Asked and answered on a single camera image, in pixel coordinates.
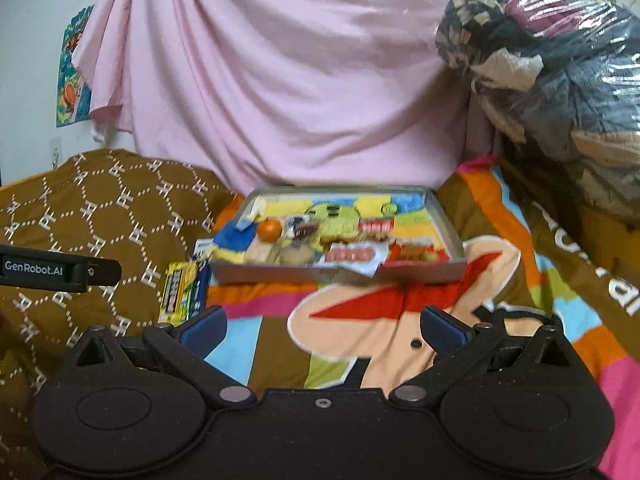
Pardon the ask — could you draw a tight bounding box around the yellow green snack packet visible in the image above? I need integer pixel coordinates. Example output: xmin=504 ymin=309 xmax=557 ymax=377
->
xmin=158 ymin=261 xmax=198 ymax=326

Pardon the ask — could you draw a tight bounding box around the blue white tube packet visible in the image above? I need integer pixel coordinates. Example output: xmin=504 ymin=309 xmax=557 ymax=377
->
xmin=191 ymin=238 xmax=214 ymax=315

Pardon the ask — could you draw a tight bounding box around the red snack packet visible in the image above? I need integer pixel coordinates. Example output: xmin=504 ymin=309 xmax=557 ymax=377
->
xmin=384 ymin=242 xmax=450 ymax=266

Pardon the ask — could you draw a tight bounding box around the beige rice cracker bar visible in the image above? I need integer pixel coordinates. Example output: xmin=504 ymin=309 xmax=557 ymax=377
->
xmin=244 ymin=237 xmax=280 ymax=264

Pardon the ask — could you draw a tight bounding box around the pink sausage packet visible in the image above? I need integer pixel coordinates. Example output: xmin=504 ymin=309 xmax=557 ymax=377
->
xmin=322 ymin=242 xmax=390 ymax=278

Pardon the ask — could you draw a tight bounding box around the quail egg packet red label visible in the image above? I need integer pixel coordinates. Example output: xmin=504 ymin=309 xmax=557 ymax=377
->
xmin=357 ymin=218 xmax=395 ymax=243

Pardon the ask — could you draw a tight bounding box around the orange mandarin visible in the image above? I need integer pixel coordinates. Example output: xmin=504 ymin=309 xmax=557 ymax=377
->
xmin=256 ymin=218 xmax=283 ymax=244

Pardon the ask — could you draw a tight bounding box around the round biscuit packet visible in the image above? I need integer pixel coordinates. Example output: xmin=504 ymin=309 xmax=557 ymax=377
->
xmin=280 ymin=244 xmax=317 ymax=266

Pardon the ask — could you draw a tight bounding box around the small dark jerky packet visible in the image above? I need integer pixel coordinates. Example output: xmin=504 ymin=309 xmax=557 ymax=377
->
xmin=286 ymin=220 xmax=320 ymax=240

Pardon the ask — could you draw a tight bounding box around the colourful cartoon monkey blanket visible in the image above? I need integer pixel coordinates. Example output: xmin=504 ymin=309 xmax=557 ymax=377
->
xmin=207 ymin=164 xmax=639 ymax=479

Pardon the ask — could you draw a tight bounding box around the brown PF patterned pillow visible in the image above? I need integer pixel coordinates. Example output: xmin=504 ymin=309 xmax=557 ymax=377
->
xmin=1 ymin=150 xmax=235 ymax=479

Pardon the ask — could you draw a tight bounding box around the grey tray with drawing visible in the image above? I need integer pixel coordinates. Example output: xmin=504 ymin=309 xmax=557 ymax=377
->
xmin=209 ymin=186 xmax=466 ymax=285

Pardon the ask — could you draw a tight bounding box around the pink bed sheet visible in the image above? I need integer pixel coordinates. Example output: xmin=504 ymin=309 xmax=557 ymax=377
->
xmin=73 ymin=0 xmax=500 ymax=193

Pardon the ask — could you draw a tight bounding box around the clear bag of clothes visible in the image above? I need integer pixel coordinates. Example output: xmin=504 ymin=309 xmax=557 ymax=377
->
xmin=435 ymin=0 xmax=639 ymax=222

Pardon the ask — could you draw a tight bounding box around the white wall socket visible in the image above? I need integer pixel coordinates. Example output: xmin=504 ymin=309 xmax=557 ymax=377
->
xmin=50 ymin=136 xmax=64 ymax=169

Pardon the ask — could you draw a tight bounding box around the colourful wall poster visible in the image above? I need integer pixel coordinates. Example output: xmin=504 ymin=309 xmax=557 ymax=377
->
xmin=55 ymin=6 xmax=93 ymax=128

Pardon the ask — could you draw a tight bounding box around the wooden bed frame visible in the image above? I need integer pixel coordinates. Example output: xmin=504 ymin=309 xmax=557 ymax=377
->
xmin=577 ymin=206 xmax=640 ymax=285

